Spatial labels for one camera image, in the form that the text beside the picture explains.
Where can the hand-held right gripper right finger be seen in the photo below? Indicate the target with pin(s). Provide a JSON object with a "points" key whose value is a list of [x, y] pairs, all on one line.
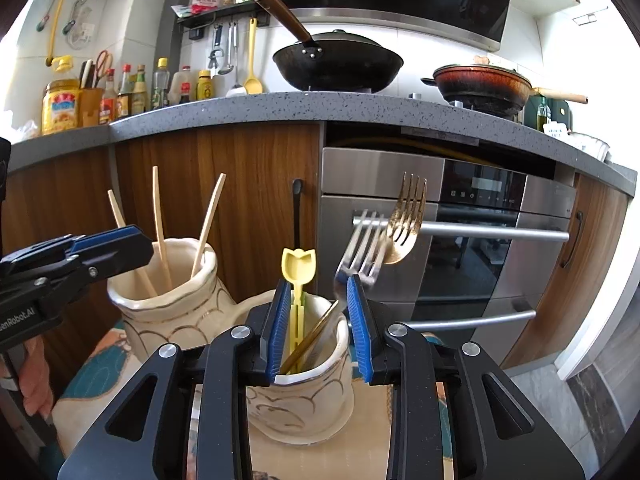
{"points": [[357, 325]]}

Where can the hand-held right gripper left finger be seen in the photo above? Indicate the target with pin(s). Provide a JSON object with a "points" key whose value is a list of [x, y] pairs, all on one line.
{"points": [[277, 330]]}

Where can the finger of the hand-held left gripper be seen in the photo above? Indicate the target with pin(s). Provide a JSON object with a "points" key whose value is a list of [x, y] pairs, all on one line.
{"points": [[120, 260], [105, 237]]}

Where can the wooden chopstick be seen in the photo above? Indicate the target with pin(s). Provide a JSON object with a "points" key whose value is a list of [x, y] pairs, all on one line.
{"points": [[117, 212], [210, 220], [159, 210]]}

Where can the silver metal fork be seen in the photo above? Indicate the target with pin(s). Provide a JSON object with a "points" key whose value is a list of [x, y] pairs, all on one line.
{"points": [[357, 260]]}

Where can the white ceramic utensil holder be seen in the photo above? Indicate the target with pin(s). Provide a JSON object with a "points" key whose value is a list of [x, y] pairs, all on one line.
{"points": [[160, 315]]}

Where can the yellow plastic utensil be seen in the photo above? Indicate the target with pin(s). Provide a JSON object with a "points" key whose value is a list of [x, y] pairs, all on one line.
{"points": [[298, 265]]}

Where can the gold metal fork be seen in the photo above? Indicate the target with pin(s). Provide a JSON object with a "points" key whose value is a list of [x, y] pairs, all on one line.
{"points": [[405, 230]]}

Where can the person's left hand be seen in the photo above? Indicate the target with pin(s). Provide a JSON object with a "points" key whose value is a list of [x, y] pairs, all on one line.
{"points": [[37, 375]]}

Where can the wooden knife block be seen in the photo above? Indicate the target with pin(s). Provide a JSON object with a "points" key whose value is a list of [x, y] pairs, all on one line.
{"points": [[92, 107]]}

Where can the white plastic bag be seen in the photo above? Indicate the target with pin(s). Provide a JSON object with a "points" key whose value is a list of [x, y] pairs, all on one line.
{"points": [[24, 131]]}

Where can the printed quilted cloth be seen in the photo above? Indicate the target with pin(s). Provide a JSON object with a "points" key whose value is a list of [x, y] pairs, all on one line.
{"points": [[320, 460]]}

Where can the large yellow oil jug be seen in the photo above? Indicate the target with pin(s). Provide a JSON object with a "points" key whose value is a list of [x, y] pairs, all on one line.
{"points": [[61, 107]]}

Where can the red-capped sauce bottle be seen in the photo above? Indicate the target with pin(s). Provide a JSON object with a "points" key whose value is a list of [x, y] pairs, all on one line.
{"points": [[107, 100], [124, 95]]}

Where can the dark sauce bottle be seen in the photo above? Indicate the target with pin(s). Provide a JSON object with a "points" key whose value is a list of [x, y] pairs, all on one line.
{"points": [[139, 92]]}

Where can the stainless steel built-in oven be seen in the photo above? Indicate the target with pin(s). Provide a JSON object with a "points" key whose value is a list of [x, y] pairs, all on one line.
{"points": [[370, 175]]}

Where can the wooden base cabinets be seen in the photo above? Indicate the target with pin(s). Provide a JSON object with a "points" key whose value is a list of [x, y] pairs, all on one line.
{"points": [[250, 170]]}

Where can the yellow-capped clear oil bottle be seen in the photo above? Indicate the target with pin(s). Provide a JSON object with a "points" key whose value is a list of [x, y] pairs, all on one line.
{"points": [[161, 87]]}

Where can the red-capped white bottle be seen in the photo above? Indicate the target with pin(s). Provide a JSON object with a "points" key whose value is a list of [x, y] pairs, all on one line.
{"points": [[182, 89]]}

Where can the yellow squeeze bottle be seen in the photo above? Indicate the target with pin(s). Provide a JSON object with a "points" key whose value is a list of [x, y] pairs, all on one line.
{"points": [[204, 87]]}

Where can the grey speckled kitchen counter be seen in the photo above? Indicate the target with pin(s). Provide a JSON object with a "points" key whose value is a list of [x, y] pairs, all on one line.
{"points": [[250, 107]]}

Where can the hanging peeler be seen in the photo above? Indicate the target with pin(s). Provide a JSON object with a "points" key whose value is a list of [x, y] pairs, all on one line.
{"points": [[216, 55]]}

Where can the yellow hanging spatula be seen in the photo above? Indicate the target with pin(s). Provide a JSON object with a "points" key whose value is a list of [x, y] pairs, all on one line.
{"points": [[252, 80]]}

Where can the yellow hanging tool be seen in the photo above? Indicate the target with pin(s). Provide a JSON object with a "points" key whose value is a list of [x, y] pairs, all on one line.
{"points": [[56, 25]]}

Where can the hanging steel ladle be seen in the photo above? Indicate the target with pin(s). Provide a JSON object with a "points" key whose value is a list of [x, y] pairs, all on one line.
{"points": [[231, 47]]}

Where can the narrow wooden cabinet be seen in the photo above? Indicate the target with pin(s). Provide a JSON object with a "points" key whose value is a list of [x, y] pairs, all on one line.
{"points": [[590, 270]]}

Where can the red packet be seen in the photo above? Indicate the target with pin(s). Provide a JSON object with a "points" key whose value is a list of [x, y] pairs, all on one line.
{"points": [[202, 6]]}

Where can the red cast iron pan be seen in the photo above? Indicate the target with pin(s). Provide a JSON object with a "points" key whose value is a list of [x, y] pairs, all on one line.
{"points": [[480, 85]]}

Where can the white bowl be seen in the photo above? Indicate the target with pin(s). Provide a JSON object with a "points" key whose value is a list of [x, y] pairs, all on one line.
{"points": [[590, 144]]}

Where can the white ceiling vent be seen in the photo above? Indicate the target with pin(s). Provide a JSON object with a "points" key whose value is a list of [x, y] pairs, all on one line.
{"points": [[590, 16]]}

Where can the black wall rack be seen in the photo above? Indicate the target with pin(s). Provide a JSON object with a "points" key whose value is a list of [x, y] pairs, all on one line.
{"points": [[225, 13]]}

